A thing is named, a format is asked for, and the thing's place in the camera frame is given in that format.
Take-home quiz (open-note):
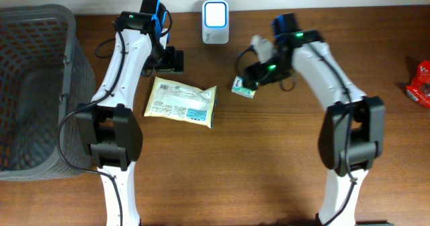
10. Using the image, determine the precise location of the yellow snack bag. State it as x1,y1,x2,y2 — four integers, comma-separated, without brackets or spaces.
144,77,217,128

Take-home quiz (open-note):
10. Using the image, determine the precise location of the teal tissue pack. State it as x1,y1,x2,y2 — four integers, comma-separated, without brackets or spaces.
231,76,255,99

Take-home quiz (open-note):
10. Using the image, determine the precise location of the red snack bag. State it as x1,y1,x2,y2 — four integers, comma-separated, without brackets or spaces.
406,60,429,108

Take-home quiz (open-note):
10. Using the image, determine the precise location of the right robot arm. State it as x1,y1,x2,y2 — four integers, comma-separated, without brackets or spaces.
239,13,386,225

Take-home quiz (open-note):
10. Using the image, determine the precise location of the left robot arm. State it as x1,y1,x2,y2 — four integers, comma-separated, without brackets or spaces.
75,0,183,225

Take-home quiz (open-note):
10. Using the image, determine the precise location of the grey plastic mesh basket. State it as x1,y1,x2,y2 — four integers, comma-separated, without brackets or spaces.
1,4,97,181

